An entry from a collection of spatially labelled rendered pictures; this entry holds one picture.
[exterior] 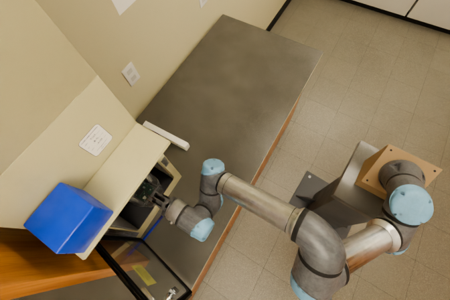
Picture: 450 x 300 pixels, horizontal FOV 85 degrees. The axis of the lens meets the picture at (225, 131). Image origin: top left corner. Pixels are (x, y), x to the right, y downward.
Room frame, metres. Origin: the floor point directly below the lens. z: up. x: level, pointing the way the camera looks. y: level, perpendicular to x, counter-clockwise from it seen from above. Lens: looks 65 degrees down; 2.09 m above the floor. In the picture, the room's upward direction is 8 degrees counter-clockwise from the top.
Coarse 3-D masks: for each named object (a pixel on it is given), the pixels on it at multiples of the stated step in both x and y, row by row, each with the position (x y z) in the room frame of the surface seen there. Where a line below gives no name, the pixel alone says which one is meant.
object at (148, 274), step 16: (112, 240) 0.06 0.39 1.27; (112, 256) 0.02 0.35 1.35; (128, 256) 0.01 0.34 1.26; (144, 256) 0.01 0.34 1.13; (128, 272) -0.03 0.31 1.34; (144, 272) -0.04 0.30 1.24; (160, 272) -0.05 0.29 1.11; (128, 288) -0.06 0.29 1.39; (144, 288) -0.07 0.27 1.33; (160, 288) -0.08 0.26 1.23
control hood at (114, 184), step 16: (144, 128) 0.31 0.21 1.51; (128, 144) 0.27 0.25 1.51; (144, 144) 0.27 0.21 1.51; (160, 144) 0.26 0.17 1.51; (112, 160) 0.23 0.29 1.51; (128, 160) 0.23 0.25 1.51; (144, 160) 0.22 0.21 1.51; (96, 176) 0.20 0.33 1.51; (112, 176) 0.19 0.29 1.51; (128, 176) 0.19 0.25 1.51; (144, 176) 0.18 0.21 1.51; (96, 192) 0.16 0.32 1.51; (112, 192) 0.15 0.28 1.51; (128, 192) 0.15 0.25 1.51; (112, 208) 0.11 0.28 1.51; (96, 240) 0.05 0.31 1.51; (80, 256) 0.02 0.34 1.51
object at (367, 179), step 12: (372, 156) 0.28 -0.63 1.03; (384, 156) 0.25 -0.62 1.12; (396, 156) 0.24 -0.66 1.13; (408, 156) 0.23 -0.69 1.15; (372, 168) 0.22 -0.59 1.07; (432, 168) 0.18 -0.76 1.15; (360, 180) 0.19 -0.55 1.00; (372, 180) 0.18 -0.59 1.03; (432, 180) 0.14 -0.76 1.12; (372, 192) 0.14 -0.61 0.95; (384, 192) 0.13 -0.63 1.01
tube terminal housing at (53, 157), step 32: (96, 96) 0.31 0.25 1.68; (64, 128) 0.24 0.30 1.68; (128, 128) 0.31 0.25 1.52; (32, 160) 0.18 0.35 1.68; (64, 160) 0.20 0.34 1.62; (96, 160) 0.23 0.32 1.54; (160, 160) 0.32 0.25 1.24; (0, 192) 0.13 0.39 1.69; (32, 192) 0.14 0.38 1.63; (0, 224) 0.09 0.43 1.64
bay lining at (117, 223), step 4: (156, 164) 0.33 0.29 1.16; (160, 168) 0.33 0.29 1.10; (164, 172) 0.34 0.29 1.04; (120, 216) 0.17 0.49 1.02; (116, 220) 0.14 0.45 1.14; (120, 220) 0.15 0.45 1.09; (124, 220) 0.15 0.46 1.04; (112, 224) 0.12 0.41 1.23; (116, 224) 0.12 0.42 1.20; (120, 224) 0.12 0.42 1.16; (124, 224) 0.13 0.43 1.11; (128, 224) 0.13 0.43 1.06; (124, 228) 0.11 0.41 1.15; (128, 228) 0.11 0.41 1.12; (132, 228) 0.11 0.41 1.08; (136, 228) 0.12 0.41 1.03
